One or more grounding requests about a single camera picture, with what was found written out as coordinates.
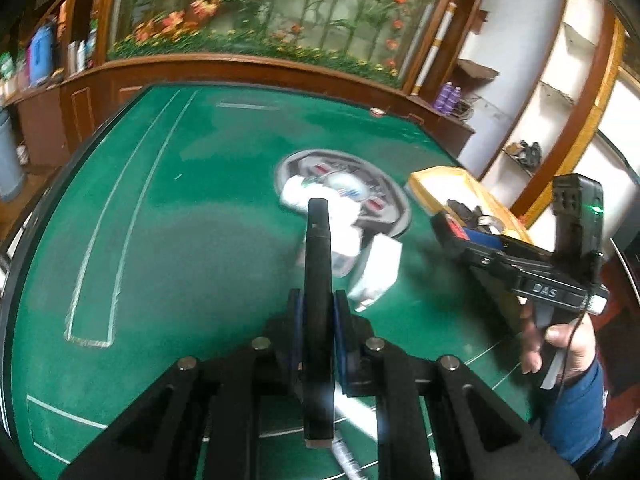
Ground black gold lipstick tube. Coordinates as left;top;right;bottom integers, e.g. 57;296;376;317
302;218;334;448

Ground small white box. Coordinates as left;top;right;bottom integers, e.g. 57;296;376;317
347;233;402;312

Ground white plastic bottle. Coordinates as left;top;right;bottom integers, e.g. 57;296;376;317
280;176;362;278

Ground blue sleeve forearm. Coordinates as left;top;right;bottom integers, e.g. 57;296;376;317
530;360;627;479

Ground person's right hand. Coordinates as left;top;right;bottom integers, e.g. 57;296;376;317
518;302;599;377

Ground mahjong table centre dice panel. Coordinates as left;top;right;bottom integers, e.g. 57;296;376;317
274;148;411;237

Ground purple bottles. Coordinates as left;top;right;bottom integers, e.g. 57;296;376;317
433;81;461;116

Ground flower mural glass panel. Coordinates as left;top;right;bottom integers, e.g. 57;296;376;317
107;0;438;87

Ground grey trash bin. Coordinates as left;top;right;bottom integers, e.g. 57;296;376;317
0;108;26;202

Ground blue thermos jug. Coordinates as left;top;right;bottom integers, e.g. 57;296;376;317
29;25;54;86

